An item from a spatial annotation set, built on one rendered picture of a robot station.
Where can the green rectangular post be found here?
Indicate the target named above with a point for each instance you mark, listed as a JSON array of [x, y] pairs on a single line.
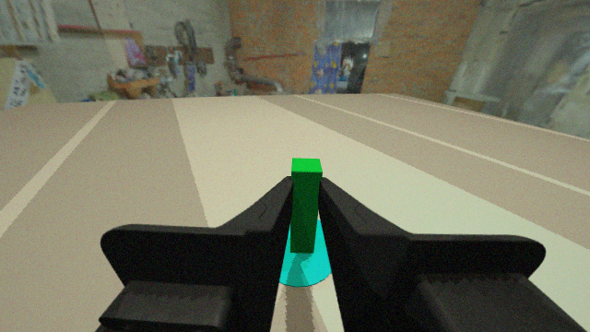
[[306, 175]]

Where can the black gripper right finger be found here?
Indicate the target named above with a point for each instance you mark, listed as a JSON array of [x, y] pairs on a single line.
[[372, 260]]

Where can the cyan circle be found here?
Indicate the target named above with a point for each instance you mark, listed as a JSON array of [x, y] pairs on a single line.
[[303, 270]]

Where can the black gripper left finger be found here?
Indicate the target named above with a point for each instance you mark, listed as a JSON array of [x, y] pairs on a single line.
[[245, 254]]

